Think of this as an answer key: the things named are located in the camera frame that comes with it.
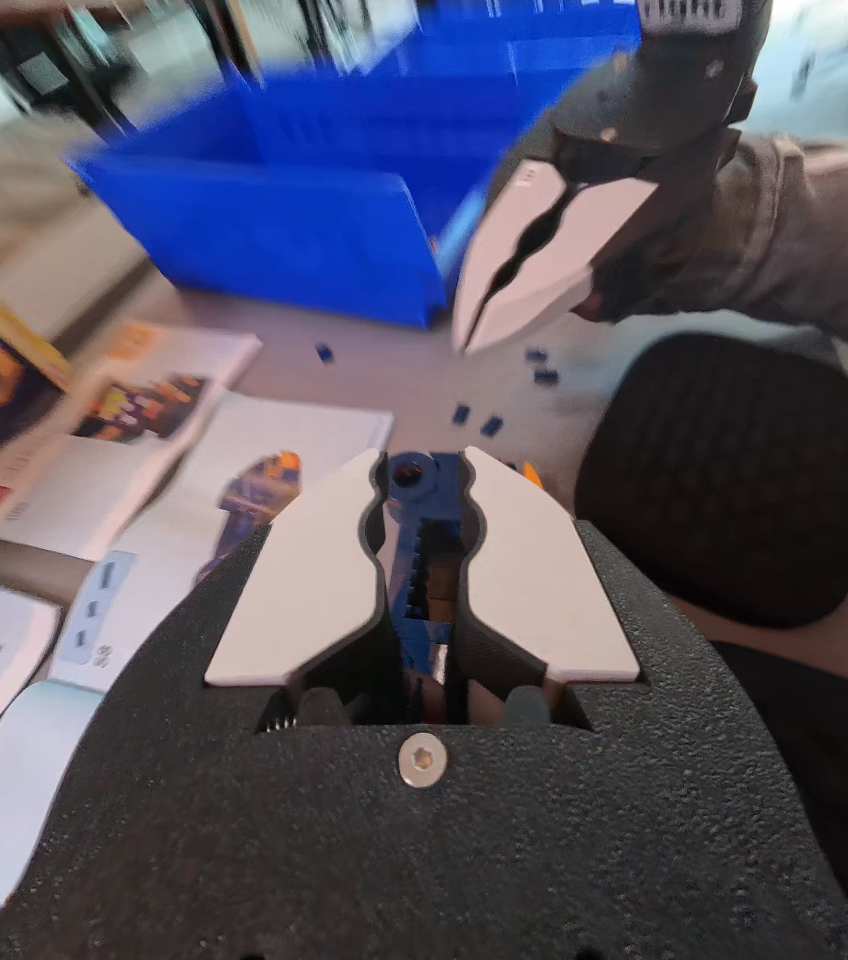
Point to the dark blue tile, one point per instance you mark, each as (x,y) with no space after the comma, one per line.
(325,352)
(491,426)
(460,414)

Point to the small dark blue studded brick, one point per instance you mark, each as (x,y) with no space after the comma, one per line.
(546,376)
(536,354)

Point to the instruction booklet arcade machine cover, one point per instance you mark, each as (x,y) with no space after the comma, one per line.
(56,465)

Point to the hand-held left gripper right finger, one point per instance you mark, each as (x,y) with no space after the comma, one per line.
(544,592)

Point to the black bumpy cushion pad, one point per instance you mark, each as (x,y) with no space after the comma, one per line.
(724,480)

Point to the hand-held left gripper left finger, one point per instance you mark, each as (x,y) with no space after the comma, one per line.
(296,592)

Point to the open instruction booklet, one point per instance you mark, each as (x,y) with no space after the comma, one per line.
(319,427)

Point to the blue plastic bin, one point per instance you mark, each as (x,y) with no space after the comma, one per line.
(281,225)
(544,60)

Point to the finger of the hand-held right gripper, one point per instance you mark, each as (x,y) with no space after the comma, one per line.
(566,262)
(499,225)

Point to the blue orange brick model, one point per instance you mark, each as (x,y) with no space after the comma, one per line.
(401,555)

